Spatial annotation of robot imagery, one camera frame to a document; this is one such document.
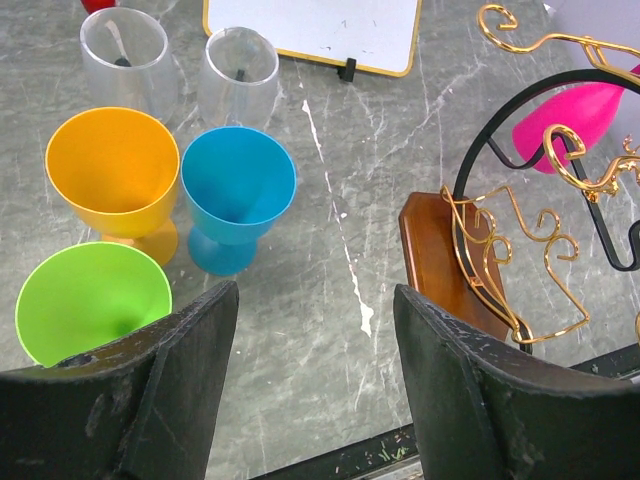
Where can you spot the orange wine glass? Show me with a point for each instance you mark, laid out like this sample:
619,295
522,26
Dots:
118,169

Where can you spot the gold wire glass rack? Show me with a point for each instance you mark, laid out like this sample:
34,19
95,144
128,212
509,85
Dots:
459,81

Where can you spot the blue wine glass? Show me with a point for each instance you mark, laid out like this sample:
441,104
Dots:
238,181

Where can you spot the red black stamp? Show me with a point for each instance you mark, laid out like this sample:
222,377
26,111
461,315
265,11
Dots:
92,6

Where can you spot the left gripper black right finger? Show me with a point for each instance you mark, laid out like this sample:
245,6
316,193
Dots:
484,410

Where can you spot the clear wine glass front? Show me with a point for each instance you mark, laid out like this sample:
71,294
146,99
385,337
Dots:
128,62

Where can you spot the clear wine glass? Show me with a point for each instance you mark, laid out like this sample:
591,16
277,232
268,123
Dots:
128,62
238,79

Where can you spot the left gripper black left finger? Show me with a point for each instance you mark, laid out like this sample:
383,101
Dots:
141,407

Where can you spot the green wine glass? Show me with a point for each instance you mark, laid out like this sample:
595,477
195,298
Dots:
86,296

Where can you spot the pink wine glass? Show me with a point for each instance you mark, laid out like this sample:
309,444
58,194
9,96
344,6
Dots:
587,107

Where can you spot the clear wine glass back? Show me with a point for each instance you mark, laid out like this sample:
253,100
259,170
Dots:
238,79

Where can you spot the gold framed whiteboard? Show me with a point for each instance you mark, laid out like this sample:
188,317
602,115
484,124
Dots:
380,36

